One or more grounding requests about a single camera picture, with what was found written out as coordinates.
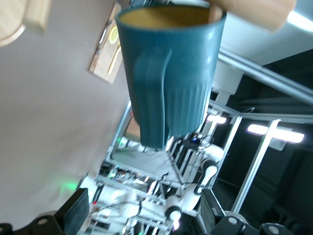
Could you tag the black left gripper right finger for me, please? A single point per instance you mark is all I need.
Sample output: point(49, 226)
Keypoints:
point(211, 213)

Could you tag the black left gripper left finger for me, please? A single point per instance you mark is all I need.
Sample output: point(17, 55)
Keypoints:
point(73, 215)

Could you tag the teal ribbed cup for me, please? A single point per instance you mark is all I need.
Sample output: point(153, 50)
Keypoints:
point(185, 73)

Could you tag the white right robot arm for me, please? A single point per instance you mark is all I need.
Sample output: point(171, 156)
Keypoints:
point(210, 173)

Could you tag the wooden mug rack with pegs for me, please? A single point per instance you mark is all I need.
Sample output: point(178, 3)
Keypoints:
point(256, 12)

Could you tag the white ceiling light panel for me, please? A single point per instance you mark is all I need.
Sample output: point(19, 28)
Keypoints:
point(276, 133)
point(216, 119)

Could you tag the brown table cover cloth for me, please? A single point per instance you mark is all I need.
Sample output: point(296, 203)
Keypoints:
point(49, 110)

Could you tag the grey metal beam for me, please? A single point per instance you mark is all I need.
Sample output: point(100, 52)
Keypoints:
point(269, 73)

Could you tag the wooden cutting board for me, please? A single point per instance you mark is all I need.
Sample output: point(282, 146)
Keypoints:
point(104, 66)

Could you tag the yellow plastic fork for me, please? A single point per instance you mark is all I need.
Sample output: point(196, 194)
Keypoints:
point(114, 61)

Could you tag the lemon slice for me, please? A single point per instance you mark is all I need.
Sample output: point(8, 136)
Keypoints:
point(113, 34)

